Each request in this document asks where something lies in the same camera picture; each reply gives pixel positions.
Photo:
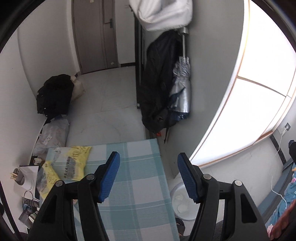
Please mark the white trash bin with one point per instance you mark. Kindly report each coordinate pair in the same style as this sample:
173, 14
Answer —
184, 207

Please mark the yellow plastic bag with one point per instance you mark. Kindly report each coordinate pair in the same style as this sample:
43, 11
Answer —
69, 163
46, 178

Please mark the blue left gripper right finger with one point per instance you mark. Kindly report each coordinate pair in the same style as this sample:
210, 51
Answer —
190, 177

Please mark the yellow plastic bag right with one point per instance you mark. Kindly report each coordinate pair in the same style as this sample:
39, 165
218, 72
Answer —
69, 163

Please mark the white cylindrical holder cup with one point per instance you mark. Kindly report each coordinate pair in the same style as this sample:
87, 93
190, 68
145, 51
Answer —
26, 179

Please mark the white hanging garment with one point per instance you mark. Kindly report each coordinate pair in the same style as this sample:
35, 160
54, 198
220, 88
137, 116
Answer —
156, 15

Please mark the yellow plastic bag left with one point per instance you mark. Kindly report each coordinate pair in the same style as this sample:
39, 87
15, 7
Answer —
46, 178

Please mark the person's hand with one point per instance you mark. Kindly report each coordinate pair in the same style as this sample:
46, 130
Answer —
282, 223

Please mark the silver folded umbrella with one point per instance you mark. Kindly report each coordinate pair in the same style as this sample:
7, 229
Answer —
180, 94

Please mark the black backpack on floor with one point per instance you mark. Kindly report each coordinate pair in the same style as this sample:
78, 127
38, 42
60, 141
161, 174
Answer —
54, 97

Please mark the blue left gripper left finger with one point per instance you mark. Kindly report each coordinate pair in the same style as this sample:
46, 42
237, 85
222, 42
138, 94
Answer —
107, 175

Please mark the teal plaid tablecloth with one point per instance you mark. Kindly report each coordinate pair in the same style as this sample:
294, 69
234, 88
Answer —
139, 204

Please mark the grey parcel bag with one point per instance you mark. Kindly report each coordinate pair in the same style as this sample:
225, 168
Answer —
53, 135

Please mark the grey door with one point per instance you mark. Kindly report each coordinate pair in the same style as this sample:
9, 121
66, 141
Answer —
94, 35

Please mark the black hanging jacket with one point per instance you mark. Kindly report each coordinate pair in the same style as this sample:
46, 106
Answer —
155, 87

